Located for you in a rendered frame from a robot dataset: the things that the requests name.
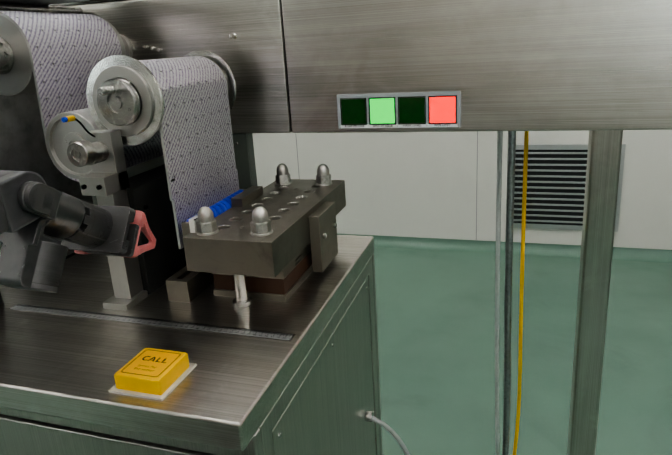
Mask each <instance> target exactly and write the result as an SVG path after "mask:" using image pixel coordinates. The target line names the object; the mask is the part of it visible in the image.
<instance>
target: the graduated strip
mask: <svg viewBox="0 0 672 455"><path fill-rule="evenodd" d="M9 309H10V310H18V311H27V312H36V313H45V314H53V315H62V316H71V317H80V318H89V319H97V320H106V321H115V322H124V323H132V324H141V325H150V326H159V327H168V328H176V329H185V330H194V331H203V332H211V333H220V334H229V335H238V336H247V337H255V338H264V339H273V340H282V341H291V340H292V339H293V337H294V336H295V335H296V334H291V333H282V332H273V331H264V330H255V329H246V328H236V327H227V326H218V325H209V324H200V323H191V322H181V321H172V320H163V319H154V318H145V317H136V316H126V315H117V314H108V313H99V312H90V311H81V310H71V309H62V308H53V307H44V306H35V305H26V304H16V305H14V306H13V307H11V308H9Z"/></svg>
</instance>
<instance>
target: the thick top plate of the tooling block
mask: <svg viewBox="0 0 672 455"><path fill-rule="evenodd" d="M291 181H292V183H291V184H288V185H276V184H275V182H276V181H274V182H272V183H271V184H269V185H267V186H266V187H264V188H263V195H261V196H260V197H258V198H257V199H255V200H254V201H252V202H250V203H249V204H247V205H246V206H244V207H232V208H230V209H228V210H227V211H225V212H223V213H222V214H220V215H219V216H217V217H215V218H214V219H216V221H217V228H218V229H219V232H218V233H216V234H213V235H209V236H199V235H197V234H196V233H189V234H188V235H186V236H184V237H183V244H184V251H185V258H186V265H187V271H195V272H208V273H221V274H234V275H247V276H260V277H273V278H275V277H276V276H277V275H278V274H279V273H280V272H281V271H282V270H283V269H284V268H285V267H286V266H287V265H288V264H289V263H290V262H291V261H292V260H293V259H294V258H295V257H296V256H297V255H298V254H299V253H300V252H301V251H302V250H303V249H304V248H305V247H306V246H307V245H308V244H309V243H310V242H311V241H310V227H309V216H310V215H311V214H312V213H313V212H314V211H316V210H317V209H318V208H319V207H320V206H321V205H322V204H324V203H325V202H326V201H329V202H335V209H336V215H337V214H338V213H339V212H340V211H341V210H342V209H343V208H344V207H345V206H346V198H345V180H331V182H332V185H329V186H316V180H314V179H291ZM259 206H261V207H264V208H265V209H266V210H267V212H268V217H269V219H270V220H271V226H272V230H273V233H272V234H270V235H267V236H262V237H255V236H252V235H251V224H250V222H251V221H252V212H253V210H254V209H255V208H256V207H259Z"/></svg>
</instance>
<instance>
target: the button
mask: <svg viewBox="0 0 672 455"><path fill-rule="evenodd" d="M188 368H189V359H188V354H187V353H185V352H177V351H169V350H161V349H154V348H145V349H143V350H142V351H141V352H140V353H139V354H137V355H136V356H135V357H134V358H133V359H132V360H130V361H129V362H128V363H127V364H126V365H125V366H123V367H122V368H121V369H120V370H119V371H117V372H116V373H115V374H114V378H115V383H116V388H117V389H122V390H128V391H135V392H141V393H147V394H154V395H160V396H161V395H162V394H163V393H164V392H165V391H166V390H167V389H168V388H169V387H170V386H171V385H172V384H173V383H174V382H175V381H176V380H177V379H178V378H179V377H180V376H181V375H182V374H183V373H184V372H185V371H186V370H187V369H188Z"/></svg>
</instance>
